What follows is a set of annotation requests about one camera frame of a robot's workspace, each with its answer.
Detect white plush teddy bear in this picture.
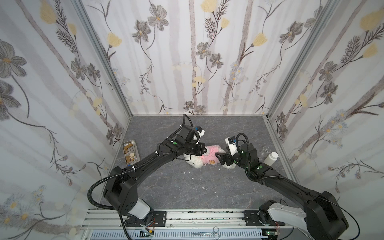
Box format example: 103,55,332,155
183,145,238,170

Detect pink fleece teddy hoodie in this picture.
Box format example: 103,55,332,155
201,145,226,166

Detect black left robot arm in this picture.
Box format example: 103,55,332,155
87,115,207,239

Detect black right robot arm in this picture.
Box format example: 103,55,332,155
216,144,349,240

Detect clear plastic measuring cup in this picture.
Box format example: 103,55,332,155
261,146,270,157

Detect white plastic bottle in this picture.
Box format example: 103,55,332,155
264,152,279,167

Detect clear tray with small parts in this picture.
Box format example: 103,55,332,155
123,140,140,167

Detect steel scissors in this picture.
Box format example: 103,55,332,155
191,227,221,240

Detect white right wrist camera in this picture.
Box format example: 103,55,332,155
225,136,238,156

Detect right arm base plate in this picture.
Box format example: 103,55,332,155
243,210,286,227

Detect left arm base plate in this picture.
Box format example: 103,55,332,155
124,211,167,228

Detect aluminium mounting rail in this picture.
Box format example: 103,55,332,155
82,209,312,240

